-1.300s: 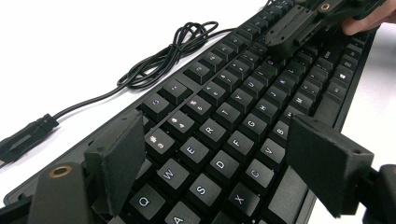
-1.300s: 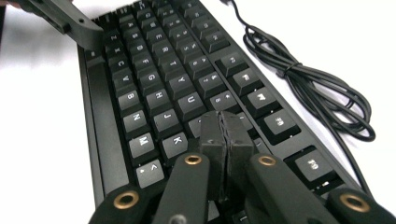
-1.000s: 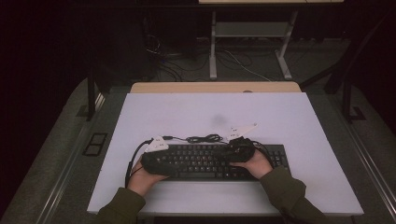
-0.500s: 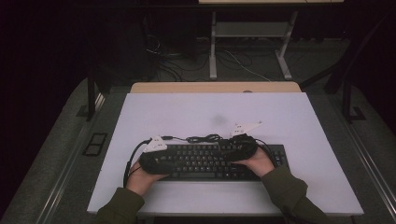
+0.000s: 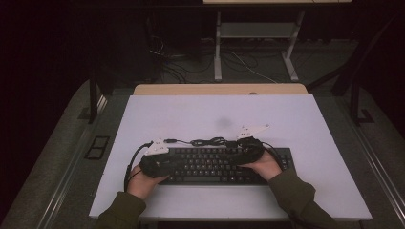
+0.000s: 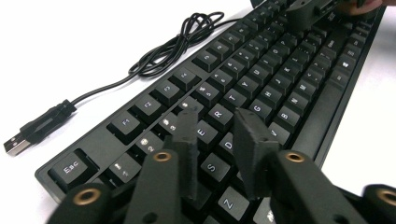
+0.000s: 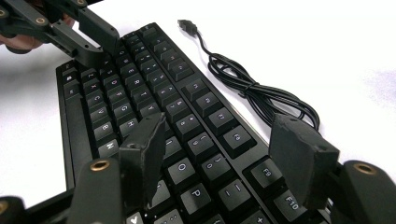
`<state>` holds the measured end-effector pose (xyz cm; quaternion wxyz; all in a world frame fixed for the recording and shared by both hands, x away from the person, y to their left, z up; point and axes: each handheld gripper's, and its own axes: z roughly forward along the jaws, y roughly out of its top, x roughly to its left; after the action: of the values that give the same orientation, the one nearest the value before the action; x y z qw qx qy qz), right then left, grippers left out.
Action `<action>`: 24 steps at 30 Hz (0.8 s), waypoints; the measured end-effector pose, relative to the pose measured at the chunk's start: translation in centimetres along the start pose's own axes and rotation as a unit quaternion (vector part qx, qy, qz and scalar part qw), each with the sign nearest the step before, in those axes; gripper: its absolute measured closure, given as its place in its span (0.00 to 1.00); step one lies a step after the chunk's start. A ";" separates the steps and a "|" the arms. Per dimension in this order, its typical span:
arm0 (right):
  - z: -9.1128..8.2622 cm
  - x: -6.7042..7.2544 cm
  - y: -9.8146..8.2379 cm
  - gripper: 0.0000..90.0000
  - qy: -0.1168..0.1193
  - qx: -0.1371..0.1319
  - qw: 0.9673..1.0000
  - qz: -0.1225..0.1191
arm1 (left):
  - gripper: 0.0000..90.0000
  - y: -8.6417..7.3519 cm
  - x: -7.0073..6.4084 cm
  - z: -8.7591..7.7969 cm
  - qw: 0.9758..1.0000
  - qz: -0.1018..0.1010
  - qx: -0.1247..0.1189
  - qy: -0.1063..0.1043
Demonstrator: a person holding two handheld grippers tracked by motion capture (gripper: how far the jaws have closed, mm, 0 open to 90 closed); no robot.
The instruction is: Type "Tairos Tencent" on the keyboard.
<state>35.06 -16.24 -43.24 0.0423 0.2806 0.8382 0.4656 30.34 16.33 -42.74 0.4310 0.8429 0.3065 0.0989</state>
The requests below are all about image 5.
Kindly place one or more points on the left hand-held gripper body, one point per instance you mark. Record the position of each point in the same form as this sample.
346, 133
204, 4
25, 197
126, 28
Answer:
156, 165

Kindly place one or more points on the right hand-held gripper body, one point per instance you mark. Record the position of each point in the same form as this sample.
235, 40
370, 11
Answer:
248, 152

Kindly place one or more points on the black computer keyboard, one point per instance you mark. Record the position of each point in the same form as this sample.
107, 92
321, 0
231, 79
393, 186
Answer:
203, 168

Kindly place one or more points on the person's right hand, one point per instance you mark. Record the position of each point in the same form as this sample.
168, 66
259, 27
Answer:
266, 168

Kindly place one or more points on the person's left hand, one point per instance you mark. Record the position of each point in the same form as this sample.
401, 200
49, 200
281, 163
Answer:
141, 186

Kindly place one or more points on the round desk grommet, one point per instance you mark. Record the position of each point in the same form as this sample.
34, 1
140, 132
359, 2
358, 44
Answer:
253, 93

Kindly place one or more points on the white metal desk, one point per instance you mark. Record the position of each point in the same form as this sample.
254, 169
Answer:
254, 30

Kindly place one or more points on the black floor outlet frame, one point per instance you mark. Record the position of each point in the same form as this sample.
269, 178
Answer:
95, 148

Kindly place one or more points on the aluminium floor rail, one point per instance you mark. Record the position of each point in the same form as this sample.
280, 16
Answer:
63, 191
382, 184

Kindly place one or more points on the black metal frame stand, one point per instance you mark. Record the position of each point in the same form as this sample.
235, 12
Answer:
354, 105

